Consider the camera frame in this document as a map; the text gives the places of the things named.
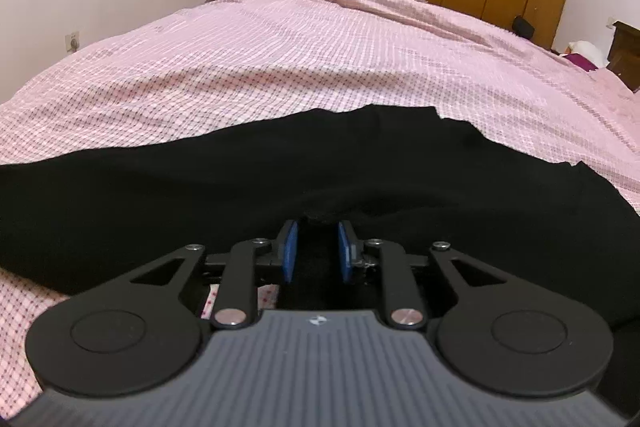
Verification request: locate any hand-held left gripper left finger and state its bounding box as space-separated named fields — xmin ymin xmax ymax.
xmin=131 ymin=219 xmax=301 ymax=332

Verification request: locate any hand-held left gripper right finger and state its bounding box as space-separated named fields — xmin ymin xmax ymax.
xmin=337 ymin=220 xmax=508 ymax=332

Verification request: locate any black garment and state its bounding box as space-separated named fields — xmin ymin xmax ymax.
xmin=0 ymin=105 xmax=640 ymax=328

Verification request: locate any floral bed sheet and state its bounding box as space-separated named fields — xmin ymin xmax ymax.
xmin=200 ymin=283 xmax=279 ymax=321

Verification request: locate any pink checked duvet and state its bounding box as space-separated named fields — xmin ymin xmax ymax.
xmin=0 ymin=0 xmax=640 ymax=418

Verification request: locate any small black bag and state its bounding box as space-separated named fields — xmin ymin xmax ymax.
xmin=512 ymin=16 xmax=537 ymax=40

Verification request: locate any white and purple cloth pile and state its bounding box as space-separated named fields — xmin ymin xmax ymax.
xmin=560 ymin=39 xmax=608 ymax=72

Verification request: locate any dark wooden nightstand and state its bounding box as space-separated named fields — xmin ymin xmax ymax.
xmin=606 ymin=21 xmax=640 ymax=94

